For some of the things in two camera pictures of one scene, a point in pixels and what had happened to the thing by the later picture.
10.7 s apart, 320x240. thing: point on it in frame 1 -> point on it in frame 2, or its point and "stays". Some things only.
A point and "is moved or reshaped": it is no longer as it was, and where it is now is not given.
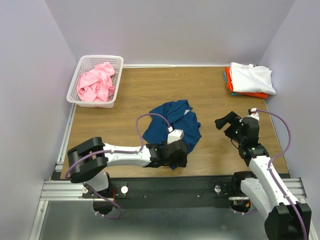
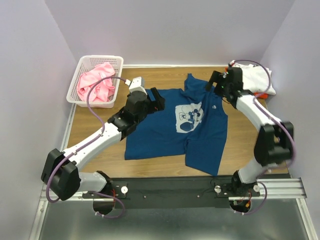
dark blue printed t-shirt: [179, 114] is moved or reshaped
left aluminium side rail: [59, 165] stays
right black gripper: [232, 118] -> [216, 77]
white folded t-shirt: [250, 78] stays
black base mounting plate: [197, 191] stays
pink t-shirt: [96, 85] stays
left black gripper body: [180, 161] -> [148, 110]
